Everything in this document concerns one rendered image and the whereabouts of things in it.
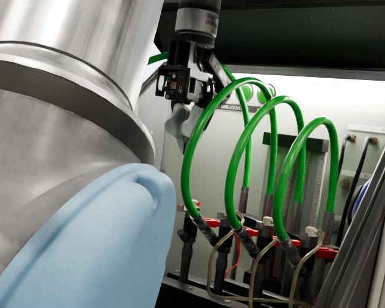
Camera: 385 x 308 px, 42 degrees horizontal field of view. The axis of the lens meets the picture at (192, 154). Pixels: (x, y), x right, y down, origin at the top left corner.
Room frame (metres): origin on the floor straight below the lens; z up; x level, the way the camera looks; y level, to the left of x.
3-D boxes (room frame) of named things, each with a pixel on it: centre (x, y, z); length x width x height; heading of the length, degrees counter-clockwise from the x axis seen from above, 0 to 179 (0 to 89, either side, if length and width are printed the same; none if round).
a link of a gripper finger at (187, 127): (0.91, 0.01, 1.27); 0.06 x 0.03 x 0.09; 145
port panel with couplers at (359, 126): (1.05, -0.36, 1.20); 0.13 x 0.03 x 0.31; 55
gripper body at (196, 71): (0.91, 0.03, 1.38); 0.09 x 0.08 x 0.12; 145
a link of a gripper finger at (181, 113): (0.92, 0.04, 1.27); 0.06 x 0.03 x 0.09; 145
